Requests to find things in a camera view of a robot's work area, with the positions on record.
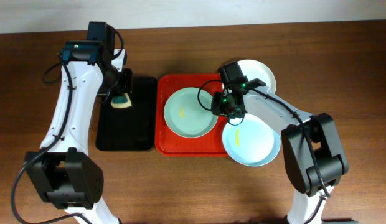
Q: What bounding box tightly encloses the green and yellow sponge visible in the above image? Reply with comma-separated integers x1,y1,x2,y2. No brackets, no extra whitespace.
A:
110,93,132,109

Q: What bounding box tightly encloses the pale green plate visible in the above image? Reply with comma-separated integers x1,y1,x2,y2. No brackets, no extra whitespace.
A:
163,87,218,138

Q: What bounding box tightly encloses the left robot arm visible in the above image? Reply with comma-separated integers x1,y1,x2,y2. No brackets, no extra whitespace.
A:
21,21,132,223

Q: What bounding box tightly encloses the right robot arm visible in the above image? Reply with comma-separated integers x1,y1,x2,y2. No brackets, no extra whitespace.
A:
210,61,349,223

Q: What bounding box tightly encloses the black plastic tray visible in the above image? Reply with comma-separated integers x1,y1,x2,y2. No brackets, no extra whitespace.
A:
95,77,158,151

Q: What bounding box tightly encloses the red plastic tray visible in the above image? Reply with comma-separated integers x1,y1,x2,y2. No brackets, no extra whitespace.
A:
155,73,227,157

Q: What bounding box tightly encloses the white plate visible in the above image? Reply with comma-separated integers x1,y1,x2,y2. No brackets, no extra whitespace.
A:
218,59,276,94

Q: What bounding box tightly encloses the light blue plate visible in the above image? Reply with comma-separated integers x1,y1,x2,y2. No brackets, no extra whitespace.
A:
222,114,281,167

